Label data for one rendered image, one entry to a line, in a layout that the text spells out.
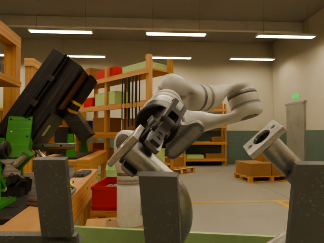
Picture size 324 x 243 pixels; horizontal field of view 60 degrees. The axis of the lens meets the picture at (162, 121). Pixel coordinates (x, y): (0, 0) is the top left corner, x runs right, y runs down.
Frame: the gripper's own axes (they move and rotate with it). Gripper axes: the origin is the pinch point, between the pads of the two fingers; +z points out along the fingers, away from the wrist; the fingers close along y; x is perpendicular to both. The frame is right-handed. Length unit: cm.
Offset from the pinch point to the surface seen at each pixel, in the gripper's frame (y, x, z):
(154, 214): -2.2, 5.3, 5.4
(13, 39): -85, -103, -164
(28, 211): -73, -8, -46
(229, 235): -12.0, 30.7, -20.6
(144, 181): 0.4, 1.6, 5.4
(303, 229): 8.0, 20.4, 2.4
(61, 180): -10.2, -5.6, 1.7
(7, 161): -91, -32, -76
